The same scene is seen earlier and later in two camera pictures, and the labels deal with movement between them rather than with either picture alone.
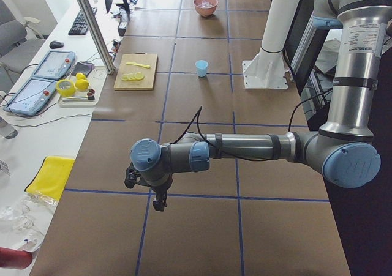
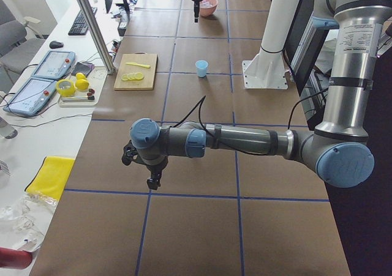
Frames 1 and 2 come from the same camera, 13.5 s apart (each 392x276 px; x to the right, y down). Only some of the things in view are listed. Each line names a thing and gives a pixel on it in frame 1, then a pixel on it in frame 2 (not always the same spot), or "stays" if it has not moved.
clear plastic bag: (24, 220) stays
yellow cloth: (51, 176) stays
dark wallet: (82, 67) stays
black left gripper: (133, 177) -> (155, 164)
